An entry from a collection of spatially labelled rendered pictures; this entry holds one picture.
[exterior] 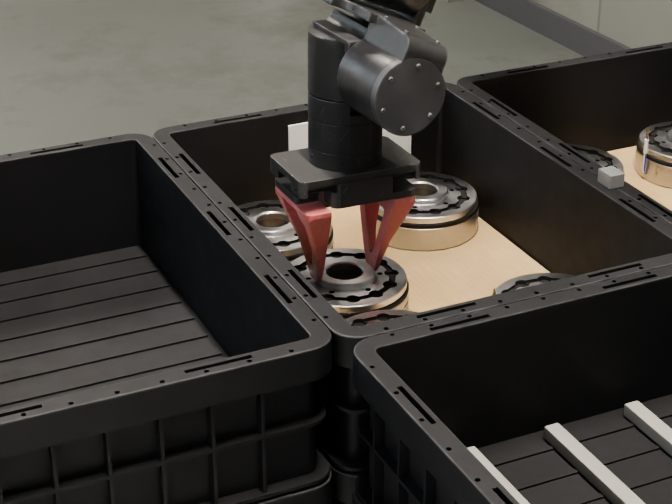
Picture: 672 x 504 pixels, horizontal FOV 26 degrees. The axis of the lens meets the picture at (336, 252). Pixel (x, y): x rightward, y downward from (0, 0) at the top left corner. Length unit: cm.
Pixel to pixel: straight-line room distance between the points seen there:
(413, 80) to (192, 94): 298
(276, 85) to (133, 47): 54
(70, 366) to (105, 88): 295
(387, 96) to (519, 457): 26
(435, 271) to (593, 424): 25
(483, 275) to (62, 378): 37
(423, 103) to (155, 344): 29
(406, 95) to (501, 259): 29
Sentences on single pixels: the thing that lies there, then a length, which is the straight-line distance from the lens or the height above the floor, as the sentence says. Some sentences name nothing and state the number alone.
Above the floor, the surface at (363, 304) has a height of 86.
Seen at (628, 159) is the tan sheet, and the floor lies 83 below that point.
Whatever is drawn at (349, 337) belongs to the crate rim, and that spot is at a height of 93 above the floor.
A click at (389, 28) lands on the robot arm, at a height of 109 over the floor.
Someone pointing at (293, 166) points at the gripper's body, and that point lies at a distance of 111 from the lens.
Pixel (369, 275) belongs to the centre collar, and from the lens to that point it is 116.
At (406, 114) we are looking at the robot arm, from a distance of 102.
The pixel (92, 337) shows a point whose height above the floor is 83.
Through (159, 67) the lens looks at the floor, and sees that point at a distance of 419.
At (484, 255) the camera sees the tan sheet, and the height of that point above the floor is 83.
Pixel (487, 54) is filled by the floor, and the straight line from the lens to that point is 429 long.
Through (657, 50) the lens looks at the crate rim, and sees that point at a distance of 150.
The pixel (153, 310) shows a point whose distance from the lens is 120.
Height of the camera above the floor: 141
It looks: 27 degrees down
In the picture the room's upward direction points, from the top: straight up
